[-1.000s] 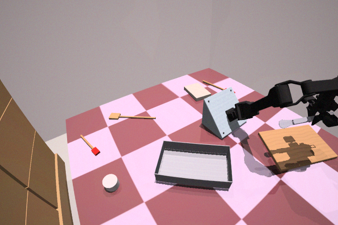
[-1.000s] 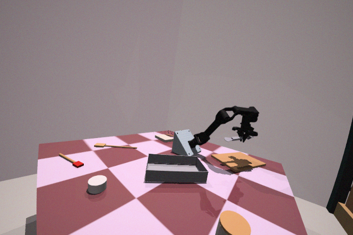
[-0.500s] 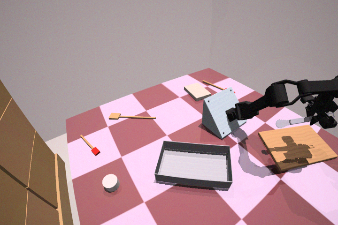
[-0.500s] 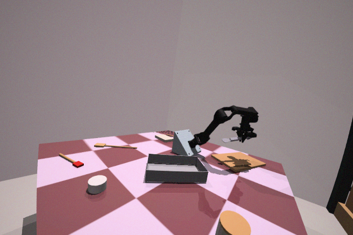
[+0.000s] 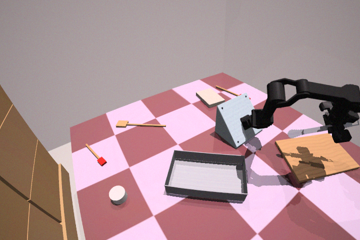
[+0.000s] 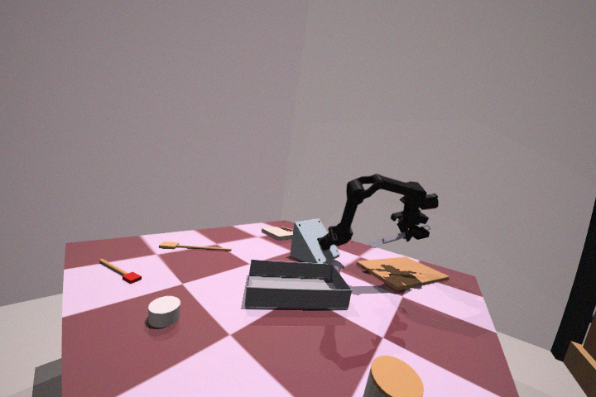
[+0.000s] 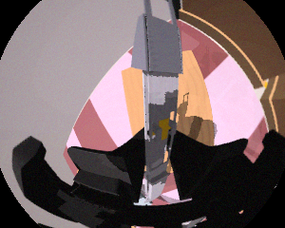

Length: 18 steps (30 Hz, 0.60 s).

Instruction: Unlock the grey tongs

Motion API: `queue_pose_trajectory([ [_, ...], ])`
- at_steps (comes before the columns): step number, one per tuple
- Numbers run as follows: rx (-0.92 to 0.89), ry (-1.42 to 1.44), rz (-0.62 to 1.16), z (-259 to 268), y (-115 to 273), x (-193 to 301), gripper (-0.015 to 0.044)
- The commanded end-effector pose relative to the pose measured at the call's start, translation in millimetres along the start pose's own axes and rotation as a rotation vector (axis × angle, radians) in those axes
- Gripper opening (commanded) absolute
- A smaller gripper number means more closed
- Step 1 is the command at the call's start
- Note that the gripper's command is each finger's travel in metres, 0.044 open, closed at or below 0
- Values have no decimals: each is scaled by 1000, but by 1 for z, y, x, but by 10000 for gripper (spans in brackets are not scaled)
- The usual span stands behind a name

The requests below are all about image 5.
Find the cream flat rectangular board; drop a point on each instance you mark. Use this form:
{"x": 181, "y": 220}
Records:
{"x": 210, "y": 97}

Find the white cylinder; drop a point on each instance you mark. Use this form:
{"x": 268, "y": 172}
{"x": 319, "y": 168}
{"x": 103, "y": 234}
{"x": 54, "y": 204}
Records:
{"x": 118, "y": 195}

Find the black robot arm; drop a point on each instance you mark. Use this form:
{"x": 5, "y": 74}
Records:
{"x": 345, "y": 100}

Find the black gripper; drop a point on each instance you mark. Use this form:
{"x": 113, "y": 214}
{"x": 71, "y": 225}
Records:
{"x": 337, "y": 129}

